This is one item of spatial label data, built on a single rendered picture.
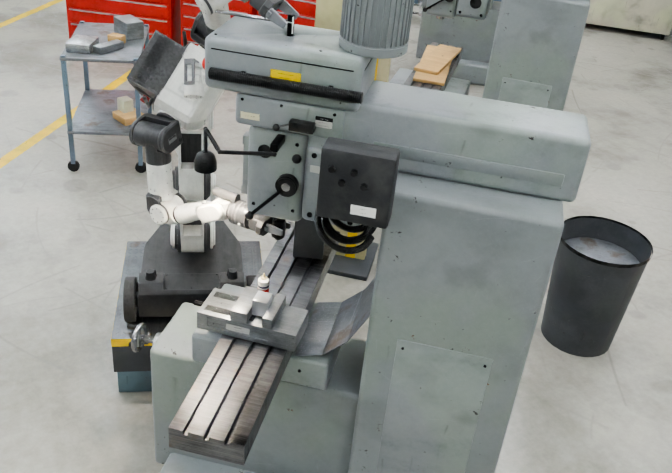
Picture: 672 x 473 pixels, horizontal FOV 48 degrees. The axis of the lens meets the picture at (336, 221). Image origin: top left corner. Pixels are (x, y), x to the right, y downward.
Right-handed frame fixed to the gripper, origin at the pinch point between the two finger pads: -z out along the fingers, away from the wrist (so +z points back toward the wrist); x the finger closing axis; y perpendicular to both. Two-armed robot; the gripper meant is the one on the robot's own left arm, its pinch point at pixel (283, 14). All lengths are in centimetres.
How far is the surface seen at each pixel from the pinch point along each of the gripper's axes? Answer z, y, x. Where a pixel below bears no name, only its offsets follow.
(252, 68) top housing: -3.1, -13.0, 13.5
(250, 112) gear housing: -9.6, -25.3, 12.5
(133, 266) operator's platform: 3, -180, -64
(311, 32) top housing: -9.0, -1.1, -5.5
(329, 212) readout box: -45, -21, 36
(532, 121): -75, 22, -1
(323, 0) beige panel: 12, -53, -170
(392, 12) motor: -24.9, 23.0, 5.9
